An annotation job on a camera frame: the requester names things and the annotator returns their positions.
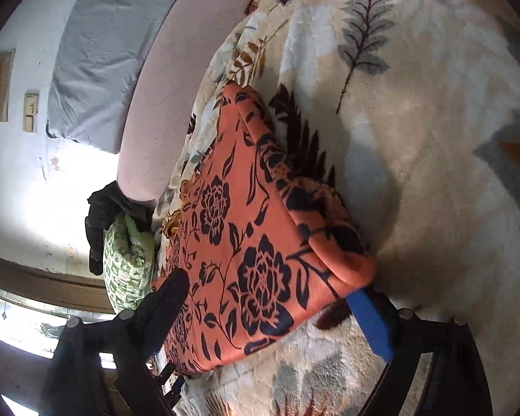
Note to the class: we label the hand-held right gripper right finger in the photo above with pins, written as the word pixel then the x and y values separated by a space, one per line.
pixel 372 325

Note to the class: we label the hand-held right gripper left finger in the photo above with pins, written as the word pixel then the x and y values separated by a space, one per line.
pixel 167 307

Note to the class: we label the orange black floral garment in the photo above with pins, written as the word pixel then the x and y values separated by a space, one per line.
pixel 242 225

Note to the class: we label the green white patterned pillow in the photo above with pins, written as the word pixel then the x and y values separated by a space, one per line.
pixel 125 264

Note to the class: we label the black cloth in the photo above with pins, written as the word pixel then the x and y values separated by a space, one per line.
pixel 108 203

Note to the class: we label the beige leaf print blanket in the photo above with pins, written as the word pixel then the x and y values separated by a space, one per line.
pixel 416 138

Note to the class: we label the grey pillow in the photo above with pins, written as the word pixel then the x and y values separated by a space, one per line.
pixel 95 52

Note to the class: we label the window with brown frame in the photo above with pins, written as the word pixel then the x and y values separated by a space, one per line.
pixel 30 312

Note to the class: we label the beige wall switch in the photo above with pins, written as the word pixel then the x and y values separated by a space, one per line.
pixel 31 112

